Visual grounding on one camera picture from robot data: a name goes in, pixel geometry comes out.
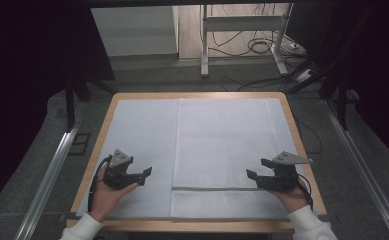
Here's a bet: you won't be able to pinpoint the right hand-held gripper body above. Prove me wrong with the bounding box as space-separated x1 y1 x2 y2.
257 151 313 192

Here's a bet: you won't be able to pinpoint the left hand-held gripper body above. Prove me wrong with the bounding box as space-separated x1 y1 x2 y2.
102 149 135 191

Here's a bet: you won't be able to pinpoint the white mesh zipper bag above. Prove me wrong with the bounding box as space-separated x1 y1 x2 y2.
170 98 305 219

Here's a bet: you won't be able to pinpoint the person's right hand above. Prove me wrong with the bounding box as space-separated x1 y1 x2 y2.
270 176 311 214

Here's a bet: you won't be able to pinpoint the person's left hand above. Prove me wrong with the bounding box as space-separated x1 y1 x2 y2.
89 163 140 223

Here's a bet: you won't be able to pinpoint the white table cloth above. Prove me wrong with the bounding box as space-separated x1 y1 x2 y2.
76 98 311 219

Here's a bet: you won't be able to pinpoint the black stand legs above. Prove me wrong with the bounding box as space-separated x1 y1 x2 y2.
286 49 360 131
63 73 116 133

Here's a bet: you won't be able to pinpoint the white power strip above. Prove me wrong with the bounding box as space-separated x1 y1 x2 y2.
295 68 315 83

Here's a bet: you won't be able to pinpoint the black curtain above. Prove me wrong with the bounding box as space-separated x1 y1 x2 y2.
0 0 116 214
285 0 389 168

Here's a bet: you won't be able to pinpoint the white cabinet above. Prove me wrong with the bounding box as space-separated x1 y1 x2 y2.
91 5 180 58

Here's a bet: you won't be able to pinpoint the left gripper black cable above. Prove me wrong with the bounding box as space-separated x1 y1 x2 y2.
87 156 111 213

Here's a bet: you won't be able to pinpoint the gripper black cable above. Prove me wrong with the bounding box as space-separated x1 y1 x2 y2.
295 181 314 211
87 156 111 213

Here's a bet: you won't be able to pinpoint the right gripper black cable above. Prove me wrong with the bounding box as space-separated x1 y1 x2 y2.
295 181 314 211

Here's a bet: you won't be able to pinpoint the black floor frame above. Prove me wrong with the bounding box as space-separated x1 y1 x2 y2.
69 132 91 156

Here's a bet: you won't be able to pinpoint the thin black floor cable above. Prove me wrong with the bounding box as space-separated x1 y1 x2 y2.
296 119 323 155

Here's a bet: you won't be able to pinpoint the metal floor rail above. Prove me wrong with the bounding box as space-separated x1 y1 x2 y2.
321 98 389 240
13 99 90 240

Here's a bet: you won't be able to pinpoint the long black floor cable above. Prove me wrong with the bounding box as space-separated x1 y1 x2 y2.
221 74 295 93

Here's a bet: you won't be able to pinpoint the coiled black floor cables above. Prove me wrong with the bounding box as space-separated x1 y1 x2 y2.
208 3 303 58

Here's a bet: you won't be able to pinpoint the white metal stand frame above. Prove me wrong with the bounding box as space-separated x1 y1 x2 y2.
200 3 295 78

